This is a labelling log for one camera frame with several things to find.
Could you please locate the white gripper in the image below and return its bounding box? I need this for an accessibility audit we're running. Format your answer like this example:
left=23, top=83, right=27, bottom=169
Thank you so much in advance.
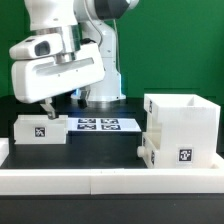
left=11, top=43, right=105, bottom=119

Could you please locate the white front drawer tray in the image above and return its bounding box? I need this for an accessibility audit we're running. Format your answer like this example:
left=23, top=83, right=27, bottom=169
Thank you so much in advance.
left=137, top=132, right=156, bottom=168

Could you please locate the white drawer tray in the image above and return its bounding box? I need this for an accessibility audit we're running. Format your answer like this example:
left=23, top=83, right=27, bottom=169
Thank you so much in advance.
left=14, top=115, right=68, bottom=144
left=137, top=132, right=156, bottom=168

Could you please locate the white drawer cabinet box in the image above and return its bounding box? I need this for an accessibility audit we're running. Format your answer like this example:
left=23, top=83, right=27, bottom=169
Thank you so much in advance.
left=144, top=94, right=220, bottom=169

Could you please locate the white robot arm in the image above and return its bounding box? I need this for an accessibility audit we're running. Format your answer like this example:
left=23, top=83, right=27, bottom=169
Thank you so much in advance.
left=9, top=0, right=139, bottom=119

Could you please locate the white rear drawer tray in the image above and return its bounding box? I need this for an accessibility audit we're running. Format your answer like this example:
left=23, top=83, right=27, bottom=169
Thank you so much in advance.
left=14, top=115, right=68, bottom=144

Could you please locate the paper sheet with markers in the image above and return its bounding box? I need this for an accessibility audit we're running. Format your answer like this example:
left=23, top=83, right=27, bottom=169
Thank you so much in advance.
left=68, top=118, right=141, bottom=132

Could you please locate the white fence front right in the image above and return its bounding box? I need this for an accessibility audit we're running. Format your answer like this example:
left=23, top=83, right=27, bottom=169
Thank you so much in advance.
left=90, top=169, right=224, bottom=195

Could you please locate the white fence front left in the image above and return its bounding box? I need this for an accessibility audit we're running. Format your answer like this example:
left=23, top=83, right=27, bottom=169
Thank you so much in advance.
left=0, top=169, right=91, bottom=196

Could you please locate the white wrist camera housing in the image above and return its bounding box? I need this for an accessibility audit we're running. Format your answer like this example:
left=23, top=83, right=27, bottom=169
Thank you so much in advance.
left=9, top=33, right=63, bottom=60

